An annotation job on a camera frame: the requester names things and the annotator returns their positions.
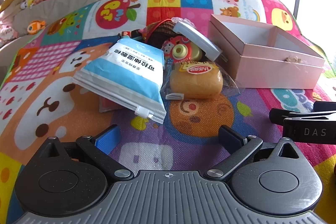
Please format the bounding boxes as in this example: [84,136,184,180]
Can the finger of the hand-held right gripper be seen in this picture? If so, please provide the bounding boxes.
[270,108,336,125]
[312,101,336,111]

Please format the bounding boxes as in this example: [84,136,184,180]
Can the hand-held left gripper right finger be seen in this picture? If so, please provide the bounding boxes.
[206,125,303,179]

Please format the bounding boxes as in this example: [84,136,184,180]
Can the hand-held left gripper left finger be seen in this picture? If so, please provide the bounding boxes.
[34,124,134,179]

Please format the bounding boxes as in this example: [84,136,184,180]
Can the pink cardboard box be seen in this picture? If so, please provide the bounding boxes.
[209,14,326,90]

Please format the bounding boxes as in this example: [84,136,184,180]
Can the bread bun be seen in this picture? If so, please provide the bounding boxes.
[161,61,240,101]

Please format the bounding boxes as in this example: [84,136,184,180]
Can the blue and white zip packet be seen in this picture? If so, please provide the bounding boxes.
[72,38,167,124]

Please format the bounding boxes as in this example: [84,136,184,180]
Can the white lace cloth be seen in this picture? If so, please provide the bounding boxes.
[172,17,195,28]

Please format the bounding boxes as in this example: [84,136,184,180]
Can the colourful cartoon play mat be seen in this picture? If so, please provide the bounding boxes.
[0,0,336,214]

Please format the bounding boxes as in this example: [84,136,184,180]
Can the white power adapter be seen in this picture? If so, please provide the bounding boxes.
[172,21,228,62]

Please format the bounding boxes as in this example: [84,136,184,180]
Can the small black red bottle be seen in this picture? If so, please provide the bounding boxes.
[117,29,143,42]

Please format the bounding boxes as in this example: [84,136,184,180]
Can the orange fish plush toy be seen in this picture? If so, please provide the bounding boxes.
[27,20,47,35]

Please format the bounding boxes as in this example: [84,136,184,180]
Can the cream rabbit plush toy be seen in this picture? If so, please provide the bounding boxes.
[0,0,30,21]

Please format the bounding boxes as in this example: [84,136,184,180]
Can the red and yellow toy camera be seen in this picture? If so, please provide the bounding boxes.
[161,35,204,64]

